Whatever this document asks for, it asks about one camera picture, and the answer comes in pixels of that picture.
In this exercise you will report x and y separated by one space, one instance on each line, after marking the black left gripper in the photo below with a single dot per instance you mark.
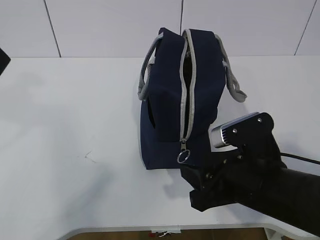
4 61

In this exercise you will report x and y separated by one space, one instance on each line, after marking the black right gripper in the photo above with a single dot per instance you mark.
226 176

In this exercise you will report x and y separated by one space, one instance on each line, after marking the navy blue lunch bag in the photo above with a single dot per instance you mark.
180 86

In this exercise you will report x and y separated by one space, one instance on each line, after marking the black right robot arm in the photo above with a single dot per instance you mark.
290 196

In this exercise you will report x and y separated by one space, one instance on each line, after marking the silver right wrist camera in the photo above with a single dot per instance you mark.
217 135

